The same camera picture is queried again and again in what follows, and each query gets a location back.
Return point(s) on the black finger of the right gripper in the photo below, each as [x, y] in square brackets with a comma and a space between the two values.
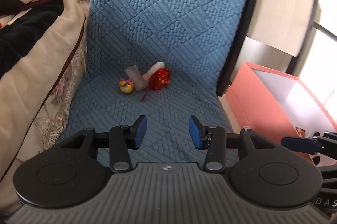
[302, 145]

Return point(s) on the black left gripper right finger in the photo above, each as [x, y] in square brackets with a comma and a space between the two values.
[211, 138]

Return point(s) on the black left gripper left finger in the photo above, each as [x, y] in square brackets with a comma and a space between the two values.
[123, 138]

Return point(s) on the yellow round toy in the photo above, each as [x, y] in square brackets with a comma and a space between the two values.
[126, 86]

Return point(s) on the pink storage box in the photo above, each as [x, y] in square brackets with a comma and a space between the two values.
[276, 104]

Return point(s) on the red glittery ornament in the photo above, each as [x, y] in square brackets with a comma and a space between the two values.
[159, 80]

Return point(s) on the floral beige cushion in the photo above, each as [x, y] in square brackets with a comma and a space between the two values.
[43, 52]

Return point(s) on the white tube toy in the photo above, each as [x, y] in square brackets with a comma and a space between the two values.
[157, 66]

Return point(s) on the blue quilted sofa cover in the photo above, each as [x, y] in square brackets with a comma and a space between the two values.
[192, 38]

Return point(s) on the white side cabinet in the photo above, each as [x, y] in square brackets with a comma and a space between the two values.
[281, 34]

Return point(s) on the striped fleece blanket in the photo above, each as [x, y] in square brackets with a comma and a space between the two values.
[37, 3]

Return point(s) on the black sofa frame edge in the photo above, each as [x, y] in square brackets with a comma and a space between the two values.
[235, 49]

